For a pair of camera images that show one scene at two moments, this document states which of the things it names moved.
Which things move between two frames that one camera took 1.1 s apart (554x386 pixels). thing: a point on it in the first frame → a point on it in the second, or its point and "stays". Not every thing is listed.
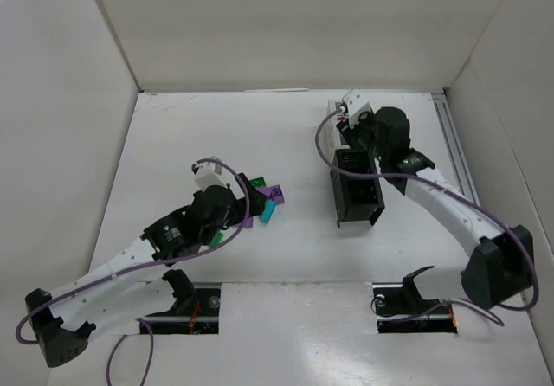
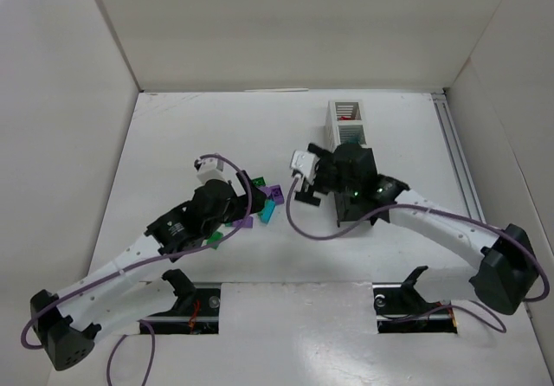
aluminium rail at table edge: [454, 147] stays
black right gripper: [354, 135] → [318, 178]
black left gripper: [249, 197] stays
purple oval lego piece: [266, 190] stays
